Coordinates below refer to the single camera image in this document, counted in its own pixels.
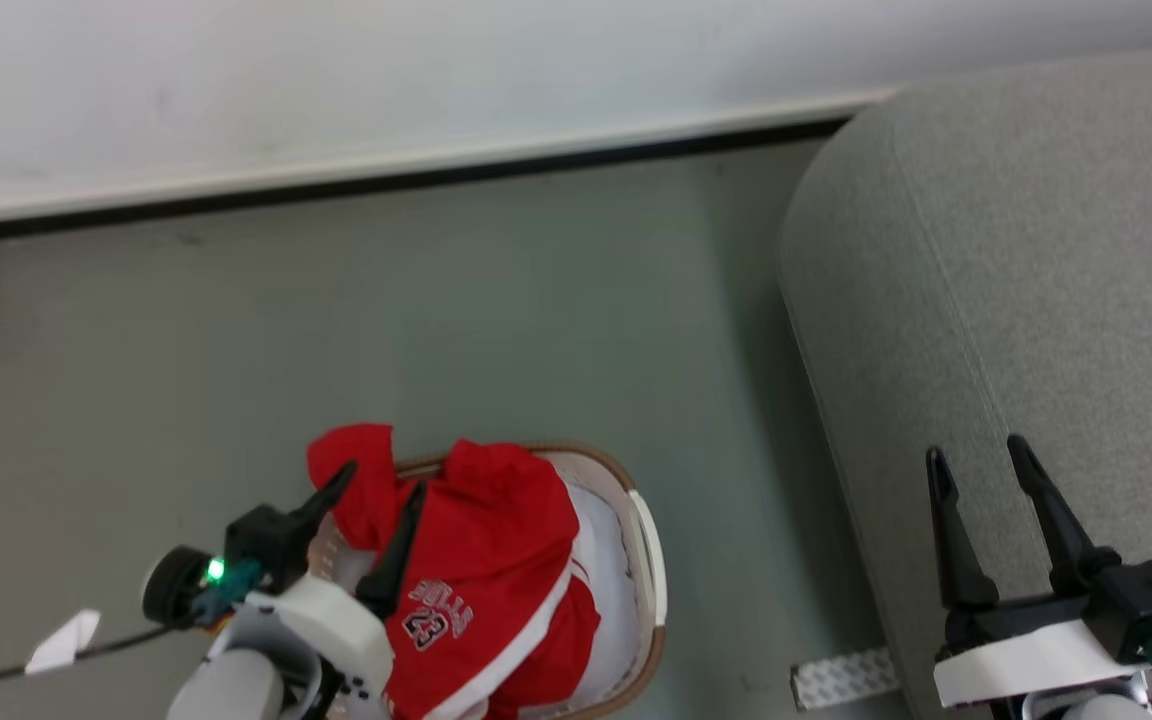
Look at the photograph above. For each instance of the silver patterned tape strip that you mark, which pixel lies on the silver patterned tape strip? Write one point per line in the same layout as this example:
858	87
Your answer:
844	680

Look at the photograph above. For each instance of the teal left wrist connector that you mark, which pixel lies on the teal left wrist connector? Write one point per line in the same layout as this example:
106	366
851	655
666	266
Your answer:
231	588

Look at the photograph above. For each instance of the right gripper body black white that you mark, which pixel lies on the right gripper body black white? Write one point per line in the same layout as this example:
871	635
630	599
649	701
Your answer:
1036	650

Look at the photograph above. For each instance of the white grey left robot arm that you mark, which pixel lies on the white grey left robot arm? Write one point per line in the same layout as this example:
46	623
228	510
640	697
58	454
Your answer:
236	685

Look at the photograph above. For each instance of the black round left wrist camera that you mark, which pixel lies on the black round left wrist camera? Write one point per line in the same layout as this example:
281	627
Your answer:
174	588

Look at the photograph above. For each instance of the white baseboard strip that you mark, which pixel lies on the white baseboard strip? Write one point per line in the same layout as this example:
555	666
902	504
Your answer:
386	160

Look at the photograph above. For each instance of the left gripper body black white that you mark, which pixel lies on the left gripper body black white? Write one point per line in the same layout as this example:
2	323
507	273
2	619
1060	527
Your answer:
271	545

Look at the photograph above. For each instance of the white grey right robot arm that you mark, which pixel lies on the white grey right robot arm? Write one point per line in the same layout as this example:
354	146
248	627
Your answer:
1101	705

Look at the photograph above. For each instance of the grey fabric sofa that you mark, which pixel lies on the grey fabric sofa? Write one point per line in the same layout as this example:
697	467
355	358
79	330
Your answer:
1016	300

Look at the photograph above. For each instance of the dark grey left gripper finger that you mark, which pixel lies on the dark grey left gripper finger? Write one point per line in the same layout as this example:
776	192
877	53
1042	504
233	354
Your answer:
394	565
321	508

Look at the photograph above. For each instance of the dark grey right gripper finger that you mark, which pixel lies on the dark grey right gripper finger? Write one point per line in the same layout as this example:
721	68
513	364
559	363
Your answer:
961	550
1056	520

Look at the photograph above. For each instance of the red white sports garment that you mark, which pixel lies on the red white sports garment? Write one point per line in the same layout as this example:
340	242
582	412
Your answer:
486	560

